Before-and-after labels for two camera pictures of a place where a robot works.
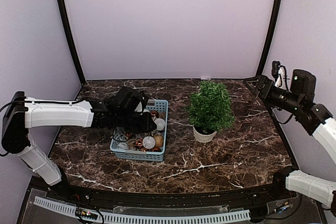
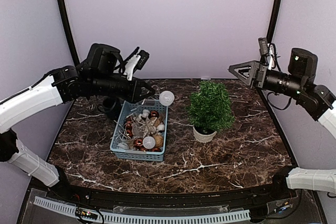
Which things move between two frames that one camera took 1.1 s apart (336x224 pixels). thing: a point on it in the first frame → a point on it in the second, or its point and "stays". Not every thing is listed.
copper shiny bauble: [155, 113] stays
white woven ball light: [148, 142] stays
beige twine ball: [158, 141] stays
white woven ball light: [160, 123] → [166, 98]
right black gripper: [263, 80] → [260, 68]
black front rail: [272, 191] stays
